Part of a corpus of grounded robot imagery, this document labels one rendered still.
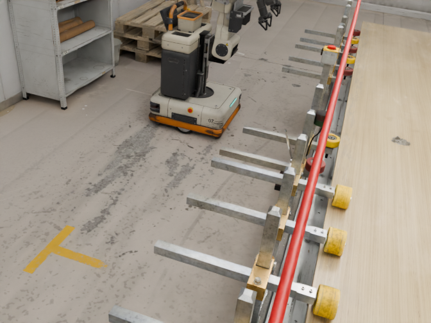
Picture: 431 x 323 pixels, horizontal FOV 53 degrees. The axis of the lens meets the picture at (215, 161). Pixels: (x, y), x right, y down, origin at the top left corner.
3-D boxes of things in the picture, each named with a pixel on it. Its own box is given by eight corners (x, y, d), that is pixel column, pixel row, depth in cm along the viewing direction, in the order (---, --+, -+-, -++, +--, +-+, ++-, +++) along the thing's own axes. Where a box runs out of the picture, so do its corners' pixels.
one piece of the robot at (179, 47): (157, 107, 371) (160, 8, 326) (181, 86, 415) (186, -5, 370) (194, 116, 364) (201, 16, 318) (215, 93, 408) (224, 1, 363)
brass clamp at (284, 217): (263, 236, 137) (266, 224, 134) (272, 211, 148) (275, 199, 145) (283, 241, 135) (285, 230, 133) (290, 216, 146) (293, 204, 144)
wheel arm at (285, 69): (281, 72, 294) (282, 66, 292) (281, 71, 297) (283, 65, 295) (346, 86, 285) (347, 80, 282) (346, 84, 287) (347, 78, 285)
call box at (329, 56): (319, 64, 211) (323, 49, 207) (321, 59, 217) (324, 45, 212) (334, 67, 209) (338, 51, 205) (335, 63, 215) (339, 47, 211)
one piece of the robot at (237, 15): (222, 31, 333) (225, 1, 321) (233, 22, 355) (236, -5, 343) (242, 34, 329) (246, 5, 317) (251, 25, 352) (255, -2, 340)
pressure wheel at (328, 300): (320, 288, 111) (319, 280, 119) (312, 317, 111) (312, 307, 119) (343, 295, 110) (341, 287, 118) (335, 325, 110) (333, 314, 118)
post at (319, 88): (295, 173, 218) (316, 84, 192) (296, 170, 221) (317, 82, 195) (302, 175, 217) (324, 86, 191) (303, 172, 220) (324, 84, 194)
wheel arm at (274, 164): (218, 156, 192) (219, 148, 190) (220, 152, 195) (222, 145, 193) (315, 181, 183) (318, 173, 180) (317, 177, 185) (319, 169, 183)
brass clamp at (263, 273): (242, 295, 116) (244, 282, 114) (254, 261, 127) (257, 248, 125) (264, 302, 115) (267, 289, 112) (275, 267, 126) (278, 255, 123)
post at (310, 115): (285, 205, 198) (306, 111, 172) (287, 200, 201) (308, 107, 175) (292, 207, 198) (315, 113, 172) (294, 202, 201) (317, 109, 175)
